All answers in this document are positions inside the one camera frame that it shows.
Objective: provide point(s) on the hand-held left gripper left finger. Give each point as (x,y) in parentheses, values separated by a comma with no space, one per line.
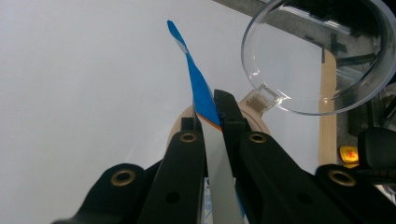
(180,174)

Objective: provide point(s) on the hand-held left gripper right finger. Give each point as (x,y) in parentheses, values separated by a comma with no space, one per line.
(271,180)

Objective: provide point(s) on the clear glass pitcher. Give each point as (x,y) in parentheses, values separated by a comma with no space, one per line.
(263,98)

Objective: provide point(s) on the blue and white milk pouch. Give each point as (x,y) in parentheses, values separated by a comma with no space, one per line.
(200,90)

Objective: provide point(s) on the wooden table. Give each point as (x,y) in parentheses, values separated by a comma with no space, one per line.
(328,124)

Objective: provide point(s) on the small yellow device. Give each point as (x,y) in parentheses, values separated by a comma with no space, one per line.
(348,154)

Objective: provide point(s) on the black rounded object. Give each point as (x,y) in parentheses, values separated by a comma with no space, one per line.
(376,144)

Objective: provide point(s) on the white table mat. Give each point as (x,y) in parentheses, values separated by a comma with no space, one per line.
(77,77)

